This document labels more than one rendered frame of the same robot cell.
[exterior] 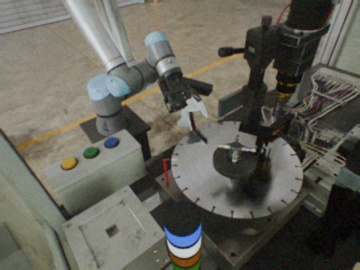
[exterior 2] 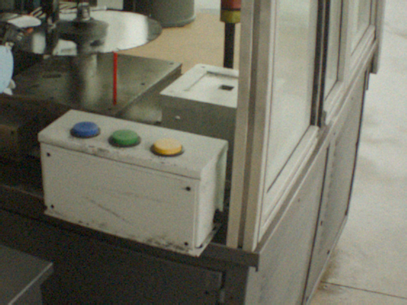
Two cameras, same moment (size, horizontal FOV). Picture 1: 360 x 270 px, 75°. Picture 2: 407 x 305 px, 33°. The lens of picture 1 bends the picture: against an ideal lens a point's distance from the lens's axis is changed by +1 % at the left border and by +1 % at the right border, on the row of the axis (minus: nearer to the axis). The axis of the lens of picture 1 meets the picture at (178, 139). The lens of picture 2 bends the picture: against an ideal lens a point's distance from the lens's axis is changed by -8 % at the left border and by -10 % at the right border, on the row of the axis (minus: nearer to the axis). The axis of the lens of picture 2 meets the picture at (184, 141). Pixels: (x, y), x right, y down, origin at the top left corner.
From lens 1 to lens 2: 155 cm
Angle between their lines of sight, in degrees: 95
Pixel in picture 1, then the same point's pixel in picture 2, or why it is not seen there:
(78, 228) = not seen: hidden behind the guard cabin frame
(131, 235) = (219, 78)
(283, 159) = (65, 17)
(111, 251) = not seen: hidden behind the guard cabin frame
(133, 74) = not seen: outside the picture
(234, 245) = (161, 64)
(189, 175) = (126, 41)
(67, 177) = (194, 139)
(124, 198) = (180, 89)
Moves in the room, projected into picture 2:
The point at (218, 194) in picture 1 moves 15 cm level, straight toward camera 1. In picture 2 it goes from (138, 28) to (207, 24)
